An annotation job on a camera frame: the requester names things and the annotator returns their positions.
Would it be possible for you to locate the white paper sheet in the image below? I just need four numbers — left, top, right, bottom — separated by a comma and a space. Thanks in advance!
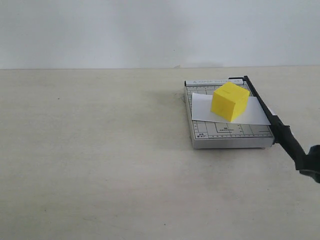
191, 93, 270, 126

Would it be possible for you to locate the grey paper cutter base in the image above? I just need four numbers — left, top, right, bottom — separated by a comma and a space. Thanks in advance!
184, 77, 274, 149

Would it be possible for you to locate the yellow foam cube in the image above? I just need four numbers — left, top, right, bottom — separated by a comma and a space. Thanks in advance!
210, 82, 250, 122

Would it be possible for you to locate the black cutter blade lever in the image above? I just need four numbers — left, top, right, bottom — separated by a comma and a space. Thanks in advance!
228, 75, 306, 171

